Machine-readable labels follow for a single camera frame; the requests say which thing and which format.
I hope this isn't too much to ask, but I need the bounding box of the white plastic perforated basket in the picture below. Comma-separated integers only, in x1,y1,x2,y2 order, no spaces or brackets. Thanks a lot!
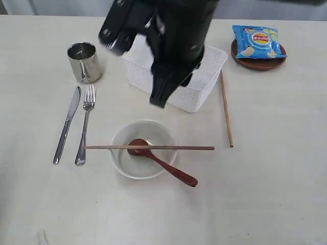
122,36,228,113

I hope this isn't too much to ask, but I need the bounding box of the brown wooden chopstick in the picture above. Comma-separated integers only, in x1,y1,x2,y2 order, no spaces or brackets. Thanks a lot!
220,71,234,148
84,145,215,151

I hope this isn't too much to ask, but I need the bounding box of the white patterned ceramic bowl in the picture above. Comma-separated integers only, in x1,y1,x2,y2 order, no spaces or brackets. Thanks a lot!
109,119,177,180

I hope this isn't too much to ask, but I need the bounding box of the stainless steel cup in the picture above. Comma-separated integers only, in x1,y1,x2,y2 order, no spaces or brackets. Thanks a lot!
67,42,102,83

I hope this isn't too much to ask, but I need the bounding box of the silver metal fork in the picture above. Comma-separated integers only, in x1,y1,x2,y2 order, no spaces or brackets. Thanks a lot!
75,84,96,166

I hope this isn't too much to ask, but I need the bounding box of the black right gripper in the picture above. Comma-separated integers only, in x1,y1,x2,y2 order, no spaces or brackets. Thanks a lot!
146,1,218,108

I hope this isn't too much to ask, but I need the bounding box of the silver table knife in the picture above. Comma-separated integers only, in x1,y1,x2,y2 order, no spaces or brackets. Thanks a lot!
53,86,81,165

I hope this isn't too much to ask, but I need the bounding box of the dark brown round plate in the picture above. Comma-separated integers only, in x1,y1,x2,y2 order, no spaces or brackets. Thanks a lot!
230,40,286,71

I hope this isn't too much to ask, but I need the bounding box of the blue Lays chips bag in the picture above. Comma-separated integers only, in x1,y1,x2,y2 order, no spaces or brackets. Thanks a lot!
232,25,286,59

